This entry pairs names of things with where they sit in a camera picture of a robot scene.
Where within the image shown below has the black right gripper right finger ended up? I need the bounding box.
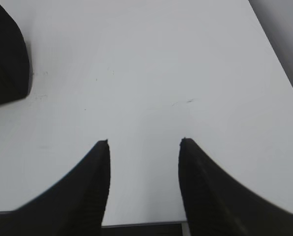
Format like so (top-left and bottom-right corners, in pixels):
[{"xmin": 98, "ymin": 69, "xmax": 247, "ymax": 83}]
[{"xmin": 178, "ymin": 138, "xmax": 293, "ymax": 236}]

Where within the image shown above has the black tote bag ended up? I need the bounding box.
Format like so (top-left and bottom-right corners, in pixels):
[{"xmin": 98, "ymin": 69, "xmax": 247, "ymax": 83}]
[{"xmin": 0, "ymin": 5, "xmax": 30, "ymax": 105}]

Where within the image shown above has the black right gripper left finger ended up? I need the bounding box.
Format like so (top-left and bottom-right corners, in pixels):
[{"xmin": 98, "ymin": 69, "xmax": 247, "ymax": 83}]
[{"xmin": 0, "ymin": 140, "xmax": 111, "ymax": 236}]

